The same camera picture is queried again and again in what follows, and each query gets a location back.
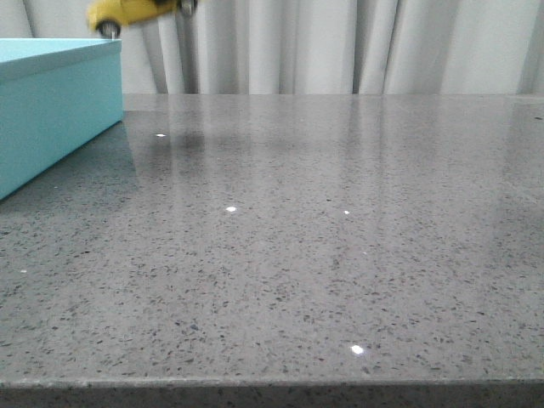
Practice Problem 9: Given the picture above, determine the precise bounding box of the yellow toy beetle car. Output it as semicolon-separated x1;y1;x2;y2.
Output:
86;0;199;39

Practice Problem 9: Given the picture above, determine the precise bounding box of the light blue box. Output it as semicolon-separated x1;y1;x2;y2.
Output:
1;38;123;197

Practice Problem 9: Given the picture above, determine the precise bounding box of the grey curtain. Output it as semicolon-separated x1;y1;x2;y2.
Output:
0;0;544;95

